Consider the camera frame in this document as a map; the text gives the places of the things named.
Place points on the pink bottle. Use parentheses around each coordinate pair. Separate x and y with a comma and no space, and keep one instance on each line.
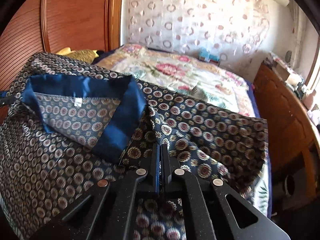
(309,99)

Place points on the cardboard box on cabinet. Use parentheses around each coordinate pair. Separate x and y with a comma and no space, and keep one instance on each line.
(281,71)

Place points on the floral quilt bedspread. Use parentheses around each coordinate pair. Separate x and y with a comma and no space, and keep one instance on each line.
(185,75)

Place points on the navy patterned shirt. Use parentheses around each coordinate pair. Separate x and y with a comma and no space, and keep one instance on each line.
(72,124)

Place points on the wooden sideboard cabinet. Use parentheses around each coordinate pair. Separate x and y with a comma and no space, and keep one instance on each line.
(293,140)

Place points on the mustard gold folded cloth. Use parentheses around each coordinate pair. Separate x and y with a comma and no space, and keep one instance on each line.
(85,55)

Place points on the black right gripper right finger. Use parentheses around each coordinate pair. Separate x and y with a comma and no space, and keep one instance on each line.
(212,209)

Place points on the sheer circle-pattern curtain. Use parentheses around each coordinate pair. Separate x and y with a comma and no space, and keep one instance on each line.
(228,27)

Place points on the teal tissue box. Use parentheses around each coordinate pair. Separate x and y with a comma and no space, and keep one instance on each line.
(206,56)

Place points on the wooden wardrobe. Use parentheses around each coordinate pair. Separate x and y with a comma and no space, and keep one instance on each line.
(30,26)

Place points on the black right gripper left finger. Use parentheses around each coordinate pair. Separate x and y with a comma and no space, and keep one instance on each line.
(106,208)

